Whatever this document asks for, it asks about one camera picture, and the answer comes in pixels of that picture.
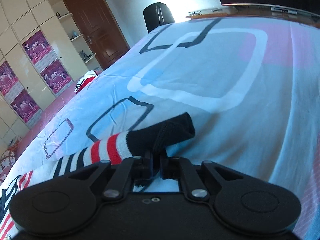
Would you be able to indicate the wooden desk with clutter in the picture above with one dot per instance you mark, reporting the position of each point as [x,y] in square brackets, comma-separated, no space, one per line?
[258,10]

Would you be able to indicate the purple poster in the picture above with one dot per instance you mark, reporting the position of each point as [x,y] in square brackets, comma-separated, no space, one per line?
[27,109]
[56,77]
[39,51]
[10,84]

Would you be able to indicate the cream wardrobe with cabinets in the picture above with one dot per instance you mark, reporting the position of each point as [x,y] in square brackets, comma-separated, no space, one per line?
[21,19]

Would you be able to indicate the purple poster lower right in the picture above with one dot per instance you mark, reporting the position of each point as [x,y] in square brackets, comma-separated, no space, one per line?
[56,77]

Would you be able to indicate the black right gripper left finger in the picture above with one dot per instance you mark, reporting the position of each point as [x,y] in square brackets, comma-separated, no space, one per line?
[66,203]

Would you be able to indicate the purple poster lower left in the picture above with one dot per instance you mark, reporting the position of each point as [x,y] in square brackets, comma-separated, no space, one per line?
[27,109]

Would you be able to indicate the black office chair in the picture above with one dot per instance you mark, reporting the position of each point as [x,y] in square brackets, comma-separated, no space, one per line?
[157,14]

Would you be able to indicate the red and white clothes pile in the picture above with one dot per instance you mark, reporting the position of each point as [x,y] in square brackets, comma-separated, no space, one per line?
[85,80]

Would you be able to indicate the light blue patterned bedsheet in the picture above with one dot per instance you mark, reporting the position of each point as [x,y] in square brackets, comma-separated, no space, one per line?
[250,85]

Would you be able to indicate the purple poster upper left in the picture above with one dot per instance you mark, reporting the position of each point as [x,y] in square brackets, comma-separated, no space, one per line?
[10,84]

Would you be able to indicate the striped sock black toe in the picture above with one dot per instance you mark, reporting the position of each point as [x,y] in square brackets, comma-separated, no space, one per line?
[150,139]

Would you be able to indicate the brown wooden door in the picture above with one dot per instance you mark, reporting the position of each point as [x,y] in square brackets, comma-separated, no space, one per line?
[102,33]

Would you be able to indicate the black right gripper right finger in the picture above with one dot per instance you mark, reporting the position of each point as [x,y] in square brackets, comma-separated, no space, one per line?
[215,198]

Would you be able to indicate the purple poster upper right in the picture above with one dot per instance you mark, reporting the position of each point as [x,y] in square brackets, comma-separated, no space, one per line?
[39,51]

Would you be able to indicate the patterned white pillow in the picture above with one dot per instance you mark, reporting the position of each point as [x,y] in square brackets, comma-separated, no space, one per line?
[8,159]

